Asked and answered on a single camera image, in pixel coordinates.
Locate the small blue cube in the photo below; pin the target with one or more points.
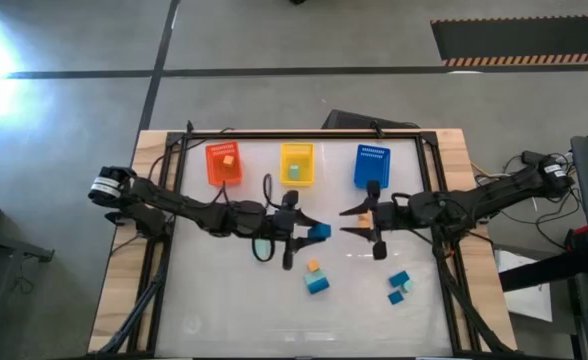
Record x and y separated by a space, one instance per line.
395 297

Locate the black aluminium table frame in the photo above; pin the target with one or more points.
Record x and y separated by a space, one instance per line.
299 135

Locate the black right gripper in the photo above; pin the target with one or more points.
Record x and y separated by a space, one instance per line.
391 215

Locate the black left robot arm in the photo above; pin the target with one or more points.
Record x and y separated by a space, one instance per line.
199 212

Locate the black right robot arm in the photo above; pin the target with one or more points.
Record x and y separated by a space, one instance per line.
474 200

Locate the black frame clamp knob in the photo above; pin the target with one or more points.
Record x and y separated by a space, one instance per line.
376 131
189 128

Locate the orange rectangular block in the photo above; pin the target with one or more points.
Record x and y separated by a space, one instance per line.
365 220

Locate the black metal stand leg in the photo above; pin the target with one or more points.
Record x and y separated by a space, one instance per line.
544 271

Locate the blue rectangular block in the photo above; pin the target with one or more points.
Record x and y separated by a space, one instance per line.
399 278
319 286
320 231

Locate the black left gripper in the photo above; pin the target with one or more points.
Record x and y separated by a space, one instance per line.
286 225

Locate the orange plastic basket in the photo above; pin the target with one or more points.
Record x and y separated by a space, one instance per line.
216 170

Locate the white paper sheet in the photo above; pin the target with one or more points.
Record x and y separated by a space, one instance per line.
524 295

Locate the light green block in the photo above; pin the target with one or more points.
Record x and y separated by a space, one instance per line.
294 172
261 247
313 276

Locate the yellow plastic basket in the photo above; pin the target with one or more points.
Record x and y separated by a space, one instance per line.
306 167

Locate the small orange cube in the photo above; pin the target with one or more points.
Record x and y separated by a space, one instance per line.
229 160
314 265

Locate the black plastic case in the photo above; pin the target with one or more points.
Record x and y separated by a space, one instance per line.
369 121

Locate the small light green cube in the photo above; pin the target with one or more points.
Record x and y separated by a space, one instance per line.
408 286

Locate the black hazard striped floor mat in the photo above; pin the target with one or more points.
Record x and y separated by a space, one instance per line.
524 40

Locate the blue plastic basket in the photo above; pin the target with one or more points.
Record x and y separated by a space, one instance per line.
371 170

